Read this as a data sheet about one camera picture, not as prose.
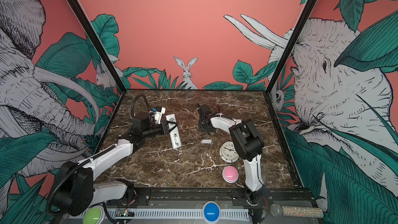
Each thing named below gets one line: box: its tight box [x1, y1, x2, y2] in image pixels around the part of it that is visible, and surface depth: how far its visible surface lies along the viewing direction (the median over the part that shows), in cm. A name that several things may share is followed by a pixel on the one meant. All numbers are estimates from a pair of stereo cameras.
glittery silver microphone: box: [269, 203, 324, 219], surface depth 69 cm
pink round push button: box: [221, 165, 239, 184], surface depth 82 cm
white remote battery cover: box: [201, 138, 212, 144], surface depth 95 cm
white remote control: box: [165, 113, 182, 150], surface depth 81 cm
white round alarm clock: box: [219, 141, 240, 164], surface depth 87 cm
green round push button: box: [82, 205, 106, 224], surface depth 68 cm
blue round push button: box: [202, 200, 221, 224], surface depth 70 cm
